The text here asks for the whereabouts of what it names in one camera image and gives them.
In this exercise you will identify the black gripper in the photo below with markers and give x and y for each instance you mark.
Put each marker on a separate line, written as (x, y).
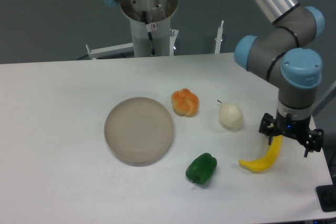
(311, 140)

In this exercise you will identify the yellow banana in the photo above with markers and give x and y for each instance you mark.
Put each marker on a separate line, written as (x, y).
(265, 162)

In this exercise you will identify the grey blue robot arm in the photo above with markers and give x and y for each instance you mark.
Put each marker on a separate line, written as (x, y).
(281, 58)

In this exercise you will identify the white pear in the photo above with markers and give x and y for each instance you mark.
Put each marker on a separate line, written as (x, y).
(230, 115)

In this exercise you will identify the black device at table edge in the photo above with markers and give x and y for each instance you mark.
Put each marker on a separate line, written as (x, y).
(326, 196)

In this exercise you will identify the green bell pepper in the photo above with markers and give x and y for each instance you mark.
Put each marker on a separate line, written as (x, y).
(201, 169)

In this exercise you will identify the orange bread roll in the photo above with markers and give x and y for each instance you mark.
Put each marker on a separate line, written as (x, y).
(185, 103)

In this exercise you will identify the beige round plate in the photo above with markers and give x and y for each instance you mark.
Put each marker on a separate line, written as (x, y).
(139, 131)

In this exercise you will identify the grey diagonal frame bar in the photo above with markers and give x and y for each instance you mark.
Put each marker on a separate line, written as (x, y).
(324, 99)

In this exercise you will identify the white upright metal bracket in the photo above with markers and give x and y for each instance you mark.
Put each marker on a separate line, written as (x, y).
(219, 38)

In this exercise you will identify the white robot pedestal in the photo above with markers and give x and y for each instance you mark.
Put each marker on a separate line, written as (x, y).
(150, 24)

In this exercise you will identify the white metal frame bracket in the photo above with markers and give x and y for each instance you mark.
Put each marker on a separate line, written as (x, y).
(109, 51)

